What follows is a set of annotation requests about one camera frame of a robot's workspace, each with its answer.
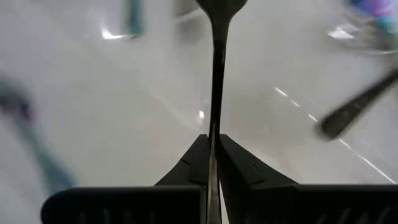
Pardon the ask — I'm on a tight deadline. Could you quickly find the iridescent blue metal fork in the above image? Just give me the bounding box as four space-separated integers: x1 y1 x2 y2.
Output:
328 0 398 55
0 76 77 195
124 0 146 38

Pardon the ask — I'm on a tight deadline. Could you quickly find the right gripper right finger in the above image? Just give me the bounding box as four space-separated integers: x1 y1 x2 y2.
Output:
219 134 299 187

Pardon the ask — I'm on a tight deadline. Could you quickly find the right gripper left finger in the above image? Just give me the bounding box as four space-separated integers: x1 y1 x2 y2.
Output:
154 134 211 187

